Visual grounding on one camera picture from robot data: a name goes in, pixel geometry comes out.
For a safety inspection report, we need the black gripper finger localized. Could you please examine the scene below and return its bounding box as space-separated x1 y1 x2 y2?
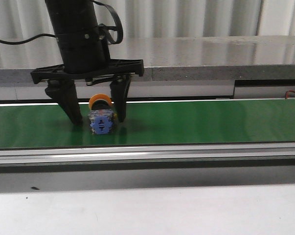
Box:
45 80 83 124
110 74 132 122

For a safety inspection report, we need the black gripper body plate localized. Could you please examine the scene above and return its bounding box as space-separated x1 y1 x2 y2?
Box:
30 58 145 87

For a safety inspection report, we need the orange push button switch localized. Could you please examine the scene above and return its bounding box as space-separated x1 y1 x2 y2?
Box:
88 94 117 135

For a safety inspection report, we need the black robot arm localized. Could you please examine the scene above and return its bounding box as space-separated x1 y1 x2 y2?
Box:
31 0 144 125

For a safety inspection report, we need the white pleated curtain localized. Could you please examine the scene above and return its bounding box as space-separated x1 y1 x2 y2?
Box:
0 0 295 46

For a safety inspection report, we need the grey speckled stone counter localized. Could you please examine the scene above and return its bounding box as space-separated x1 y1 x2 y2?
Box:
0 36 295 87

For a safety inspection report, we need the green conveyor belt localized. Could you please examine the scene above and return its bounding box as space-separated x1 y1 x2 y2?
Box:
0 99 295 149

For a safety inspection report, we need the black cable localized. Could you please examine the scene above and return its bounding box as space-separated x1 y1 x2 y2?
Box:
0 33 57 46

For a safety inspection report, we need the silver conveyor side rail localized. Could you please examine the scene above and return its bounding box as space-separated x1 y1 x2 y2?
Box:
0 142 295 166

